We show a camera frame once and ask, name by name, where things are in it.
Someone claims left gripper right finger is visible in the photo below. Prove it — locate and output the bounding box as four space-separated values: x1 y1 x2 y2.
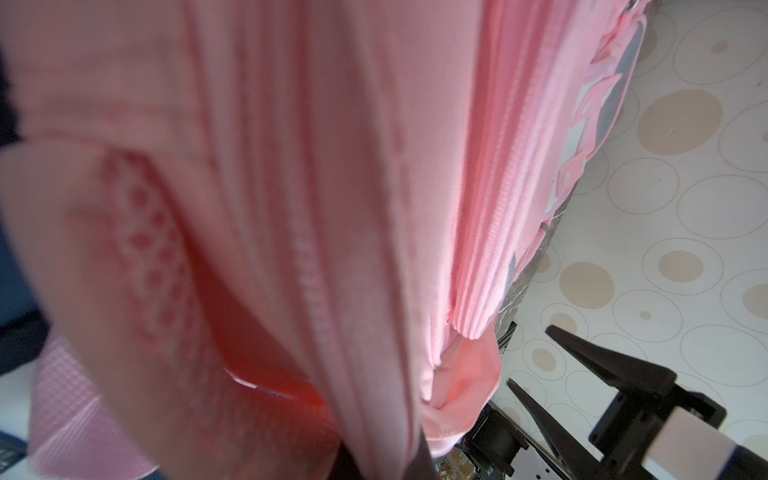
407 434 440 480

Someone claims pink backpack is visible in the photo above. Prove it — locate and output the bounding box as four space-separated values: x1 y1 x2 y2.
1 1 646 479

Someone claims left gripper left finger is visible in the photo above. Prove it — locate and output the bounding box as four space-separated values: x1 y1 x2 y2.
327 444 364 480

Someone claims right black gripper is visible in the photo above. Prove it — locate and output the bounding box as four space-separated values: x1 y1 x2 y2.
506 325 726 480

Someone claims navy blue backpack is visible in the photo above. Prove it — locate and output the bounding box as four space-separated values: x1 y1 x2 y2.
1 232 49 375

